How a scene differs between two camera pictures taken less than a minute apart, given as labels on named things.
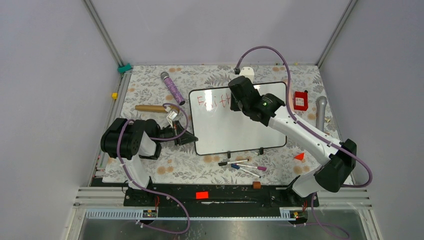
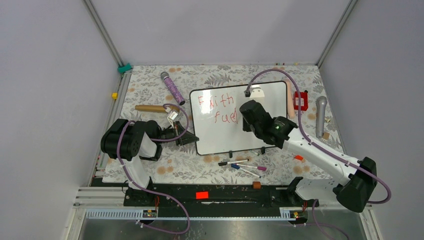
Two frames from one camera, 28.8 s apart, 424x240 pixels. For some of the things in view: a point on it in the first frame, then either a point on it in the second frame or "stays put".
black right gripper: [233, 106] to [245, 126]
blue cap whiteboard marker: [236, 166] stays put
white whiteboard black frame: [217, 129] stays put
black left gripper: [178, 129] stays put
